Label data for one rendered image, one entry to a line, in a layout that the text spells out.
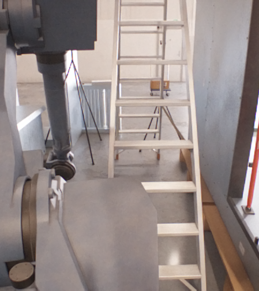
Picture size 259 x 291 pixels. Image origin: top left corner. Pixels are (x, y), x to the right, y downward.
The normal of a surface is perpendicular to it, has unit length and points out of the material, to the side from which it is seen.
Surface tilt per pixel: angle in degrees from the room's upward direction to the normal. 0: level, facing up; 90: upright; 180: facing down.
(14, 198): 24
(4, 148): 34
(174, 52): 90
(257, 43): 90
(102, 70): 90
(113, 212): 0
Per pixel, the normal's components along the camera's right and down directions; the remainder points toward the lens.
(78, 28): 0.20, 0.71
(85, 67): -0.04, 0.35
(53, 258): 0.08, -0.71
